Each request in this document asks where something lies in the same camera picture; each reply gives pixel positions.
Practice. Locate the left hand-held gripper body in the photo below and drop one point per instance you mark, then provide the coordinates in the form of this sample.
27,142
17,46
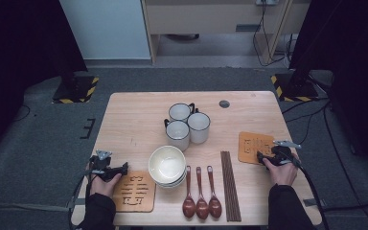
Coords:
102,164

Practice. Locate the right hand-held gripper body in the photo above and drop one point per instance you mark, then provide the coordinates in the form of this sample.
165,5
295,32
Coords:
282,155

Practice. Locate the wooden cut-out coaster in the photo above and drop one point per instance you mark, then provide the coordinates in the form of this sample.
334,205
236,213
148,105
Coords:
151,198
255,134

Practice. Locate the row of brown chopsticks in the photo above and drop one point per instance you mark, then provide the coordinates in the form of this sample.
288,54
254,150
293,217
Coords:
230,185

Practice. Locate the brown wooden spoon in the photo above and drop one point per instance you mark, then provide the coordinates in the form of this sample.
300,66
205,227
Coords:
188,206
202,207
215,207

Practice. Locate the person's right hand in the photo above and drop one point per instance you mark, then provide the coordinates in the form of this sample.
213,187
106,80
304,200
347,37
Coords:
282,174

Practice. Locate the person's left hand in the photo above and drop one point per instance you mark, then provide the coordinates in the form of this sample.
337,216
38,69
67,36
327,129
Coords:
103,188

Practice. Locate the grey floor tape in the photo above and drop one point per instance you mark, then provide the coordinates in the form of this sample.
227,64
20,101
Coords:
310,202
80,202

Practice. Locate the grey round table grommet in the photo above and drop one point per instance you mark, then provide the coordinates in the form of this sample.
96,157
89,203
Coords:
224,103

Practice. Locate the white enamel mug black rim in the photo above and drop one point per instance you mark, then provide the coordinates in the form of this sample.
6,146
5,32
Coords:
177,134
198,126
179,111

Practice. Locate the black stand base striped edge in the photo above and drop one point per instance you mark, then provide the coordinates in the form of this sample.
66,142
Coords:
295,87
76,89

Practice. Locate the black curtain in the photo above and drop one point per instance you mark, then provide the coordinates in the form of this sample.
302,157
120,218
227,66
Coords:
357,64
19,48

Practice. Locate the white panel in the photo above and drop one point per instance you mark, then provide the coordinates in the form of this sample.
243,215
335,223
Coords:
105,28

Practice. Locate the light wooden cabinet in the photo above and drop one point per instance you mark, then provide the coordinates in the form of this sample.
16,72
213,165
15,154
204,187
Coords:
204,17

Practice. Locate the white power strip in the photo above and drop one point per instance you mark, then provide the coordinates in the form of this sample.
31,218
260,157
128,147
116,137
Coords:
266,2

